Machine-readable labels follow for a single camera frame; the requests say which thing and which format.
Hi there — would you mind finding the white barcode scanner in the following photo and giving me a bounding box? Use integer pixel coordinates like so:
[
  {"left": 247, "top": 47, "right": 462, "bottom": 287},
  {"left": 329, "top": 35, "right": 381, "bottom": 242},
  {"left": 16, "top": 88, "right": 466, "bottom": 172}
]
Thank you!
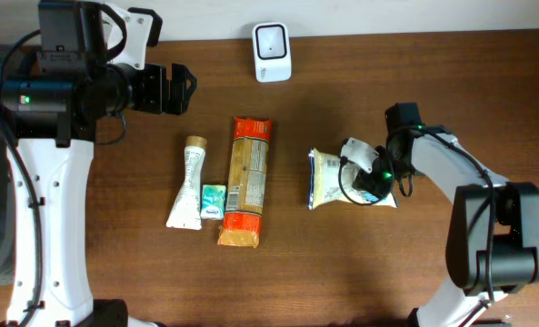
[{"left": 252, "top": 22, "right": 292, "bottom": 83}]

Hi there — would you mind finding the green tissue packet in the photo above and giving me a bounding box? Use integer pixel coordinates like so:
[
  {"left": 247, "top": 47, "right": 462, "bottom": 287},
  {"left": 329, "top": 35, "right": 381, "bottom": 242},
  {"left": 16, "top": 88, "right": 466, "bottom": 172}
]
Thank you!
[{"left": 200, "top": 184, "right": 226, "bottom": 220}]

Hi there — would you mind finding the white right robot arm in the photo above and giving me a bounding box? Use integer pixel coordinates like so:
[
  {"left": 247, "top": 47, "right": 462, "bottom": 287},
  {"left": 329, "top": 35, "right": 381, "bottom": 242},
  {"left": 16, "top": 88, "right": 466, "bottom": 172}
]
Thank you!
[{"left": 340, "top": 103, "right": 539, "bottom": 326}]

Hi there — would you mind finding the orange spaghetti packet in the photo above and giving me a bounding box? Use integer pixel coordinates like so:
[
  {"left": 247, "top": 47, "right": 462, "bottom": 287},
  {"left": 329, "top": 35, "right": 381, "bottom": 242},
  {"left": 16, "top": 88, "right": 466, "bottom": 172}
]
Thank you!
[{"left": 217, "top": 117, "right": 272, "bottom": 248}]

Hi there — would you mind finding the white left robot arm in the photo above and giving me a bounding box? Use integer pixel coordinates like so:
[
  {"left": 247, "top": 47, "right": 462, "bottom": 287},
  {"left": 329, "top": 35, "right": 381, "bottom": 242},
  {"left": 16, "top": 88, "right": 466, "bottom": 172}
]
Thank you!
[{"left": 0, "top": 1, "right": 197, "bottom": 326}]

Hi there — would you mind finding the white tube with gold cap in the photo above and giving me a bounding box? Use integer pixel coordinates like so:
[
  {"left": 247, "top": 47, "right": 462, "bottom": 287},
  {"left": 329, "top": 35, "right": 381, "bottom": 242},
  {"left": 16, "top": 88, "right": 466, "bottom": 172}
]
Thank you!
[{"left": 166, "top": 135, "right": 207, "bottom": 230}]

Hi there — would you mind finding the cream snack bag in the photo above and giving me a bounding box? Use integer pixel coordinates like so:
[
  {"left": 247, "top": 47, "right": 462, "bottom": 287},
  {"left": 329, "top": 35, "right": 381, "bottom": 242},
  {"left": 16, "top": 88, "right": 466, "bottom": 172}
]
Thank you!
[{"left": 307, "top": 148, "right": 398, "bottom": 210}]

